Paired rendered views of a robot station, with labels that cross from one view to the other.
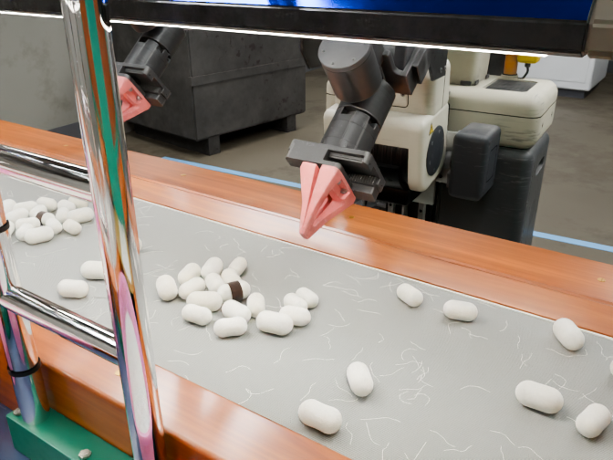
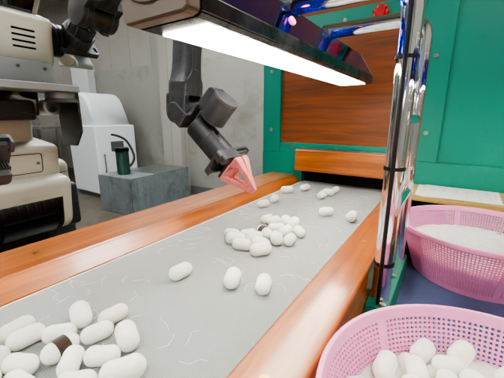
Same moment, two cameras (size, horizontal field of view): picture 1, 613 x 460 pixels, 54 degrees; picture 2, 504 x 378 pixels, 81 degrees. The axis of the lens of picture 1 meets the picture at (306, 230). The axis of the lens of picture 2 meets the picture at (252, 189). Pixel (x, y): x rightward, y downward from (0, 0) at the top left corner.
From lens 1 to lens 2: 86 cm
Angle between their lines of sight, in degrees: 84
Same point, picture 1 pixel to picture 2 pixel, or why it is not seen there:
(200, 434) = not seen: hidden behind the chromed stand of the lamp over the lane
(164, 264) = (213, 260)
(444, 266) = (244, 195)
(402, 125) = (55, 181)
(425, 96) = (55, 160)
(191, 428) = not seen: hidden behind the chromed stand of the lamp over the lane
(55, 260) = (189, 318)
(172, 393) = (368, 229)
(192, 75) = not seen: outside the picture
